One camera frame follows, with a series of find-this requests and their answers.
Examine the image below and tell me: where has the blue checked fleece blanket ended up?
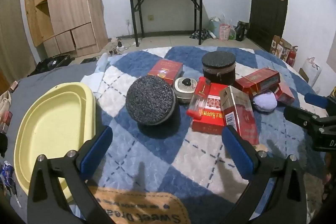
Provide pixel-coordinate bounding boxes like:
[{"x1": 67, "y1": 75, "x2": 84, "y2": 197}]
[{"x1": 80, "y1": 46, "x2": 326, "y2": 224}]

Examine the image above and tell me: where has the dark cloth pile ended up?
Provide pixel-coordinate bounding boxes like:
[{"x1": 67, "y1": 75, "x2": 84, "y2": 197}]
[{"x1": 189, "y1": 29, "x2": 217, "y2": 41}]

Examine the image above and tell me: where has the red pack with clear sleeve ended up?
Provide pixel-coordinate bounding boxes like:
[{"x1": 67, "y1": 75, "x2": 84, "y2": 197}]
[{"x1": 187, "y1": 76, "x2": 212, "y2": 121}]

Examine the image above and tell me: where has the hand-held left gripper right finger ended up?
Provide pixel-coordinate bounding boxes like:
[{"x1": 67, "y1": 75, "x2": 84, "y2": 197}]
[{"x1": 222, "y1": 125, "x2": 307, "y2": 224}]

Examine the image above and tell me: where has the tall black foam cylinder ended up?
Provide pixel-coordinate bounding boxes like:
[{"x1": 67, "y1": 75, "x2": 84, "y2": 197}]
[{"x1": 202, "y1": 51, "x2": 237, "y2": 85}]

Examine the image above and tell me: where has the pale yellow plastic basin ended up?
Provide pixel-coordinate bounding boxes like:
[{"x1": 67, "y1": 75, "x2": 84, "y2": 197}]
[{"x1": 14, "y1": 82, "x2": 96, "y2": 202}]

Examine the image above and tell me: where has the short black foam disc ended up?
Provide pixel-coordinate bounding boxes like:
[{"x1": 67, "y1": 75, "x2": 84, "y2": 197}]
[{"x1": 125, "y1": 76, "x2": 176, "y2": 126}]

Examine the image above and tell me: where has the white paper bag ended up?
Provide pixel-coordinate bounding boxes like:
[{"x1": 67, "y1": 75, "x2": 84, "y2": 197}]
[{"x1": 302, "y1": 57, "x2": 322, "y2": 85}]

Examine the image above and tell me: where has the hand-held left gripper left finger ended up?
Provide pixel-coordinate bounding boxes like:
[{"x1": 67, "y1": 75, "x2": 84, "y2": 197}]
[{"x1": 27, "y1": 125, "x2": 114, "y2": 224}]

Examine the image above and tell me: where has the printed cardboard box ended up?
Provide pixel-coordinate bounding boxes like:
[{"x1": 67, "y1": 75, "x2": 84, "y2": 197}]
[{"x1": 270, "y1": 35, "x2": 292, "y2": 60}]

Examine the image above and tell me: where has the wooden wardrobe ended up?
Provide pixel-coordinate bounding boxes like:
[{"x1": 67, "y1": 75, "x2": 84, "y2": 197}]
[{"x1": 24, "y1": 0, "x2": 109, "y2": 58}]

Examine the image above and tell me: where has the small red box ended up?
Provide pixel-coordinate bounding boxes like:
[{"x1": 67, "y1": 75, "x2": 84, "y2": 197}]
[{"x1": 274, "y1": 82, "x2": 296, "y2": 106}]

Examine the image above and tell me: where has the white plastic bag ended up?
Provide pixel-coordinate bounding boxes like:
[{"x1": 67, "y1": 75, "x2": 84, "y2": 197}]
[{"x1": 209, "y1": 17, "x2": 223, "y2": 35}]

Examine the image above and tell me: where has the red carton box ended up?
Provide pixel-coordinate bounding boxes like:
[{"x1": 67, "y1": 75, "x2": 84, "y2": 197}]
[
  {"x1": 234, "y1": 68, "x2": 281, "y2": 97},
  {"x1": 147, "y1": 59, "x2": 184, "y2": 85},
  {"x1": 219, "y1": 85, "x2": 260, "y2": 146}
]

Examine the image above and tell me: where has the black case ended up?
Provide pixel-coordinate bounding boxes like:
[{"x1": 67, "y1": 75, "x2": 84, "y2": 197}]
[{"x1": 28, "y1": 54, "x2": 71, "y2": 77}]

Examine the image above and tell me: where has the red fire extinguisher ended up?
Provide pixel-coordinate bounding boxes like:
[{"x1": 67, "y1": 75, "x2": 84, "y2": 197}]
[{"x1": 286, "y1": 46, "x2": 299, "y2": 67}]

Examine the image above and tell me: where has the small tin with heart knob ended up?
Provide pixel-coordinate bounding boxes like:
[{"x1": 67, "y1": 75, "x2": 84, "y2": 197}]
[{"x1": 174, "y1": 77, "x2": 198, "y2": 105}]

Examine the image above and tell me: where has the red cigarette pack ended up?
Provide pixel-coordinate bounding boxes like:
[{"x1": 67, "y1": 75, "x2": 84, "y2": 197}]
[{"x1": 0, "y1": 111, "x2": 13, "y2": 134}]

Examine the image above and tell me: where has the lavender plush ball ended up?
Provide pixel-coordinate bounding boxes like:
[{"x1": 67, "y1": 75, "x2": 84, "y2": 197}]
[{"x1": 252, "y1": 92, "x2": 278, "y2": 112}]

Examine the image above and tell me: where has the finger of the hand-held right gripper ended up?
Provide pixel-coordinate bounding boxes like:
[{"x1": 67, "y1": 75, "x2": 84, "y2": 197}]
[
  {"x1": 304, "y1": 92, "x2": 336, "y2": 109},
  {"x1": 283, "y1": 105, "x2": 329, "y2": 133}
]

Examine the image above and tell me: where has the large red box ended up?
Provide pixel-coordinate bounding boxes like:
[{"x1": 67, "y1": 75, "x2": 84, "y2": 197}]
[{"x1": 191, "y1": 82, "x2": 233, "y2": 135}]

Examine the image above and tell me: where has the beige cloth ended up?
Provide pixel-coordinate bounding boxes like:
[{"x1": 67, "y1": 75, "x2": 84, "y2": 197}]
[{"x1": 0, "y1": 90, "x2": 12, "y2": 119}]

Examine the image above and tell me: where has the dark brown door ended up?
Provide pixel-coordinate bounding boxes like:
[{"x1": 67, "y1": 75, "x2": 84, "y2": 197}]
[{"x1": 248, "y1": 0, "x2": 289, "y2": 52}]

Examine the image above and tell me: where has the pink packet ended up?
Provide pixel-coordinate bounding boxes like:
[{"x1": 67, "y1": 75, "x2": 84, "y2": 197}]
[{"x1": 219, "y1": 23, "x2": 231, "y2": 41}]

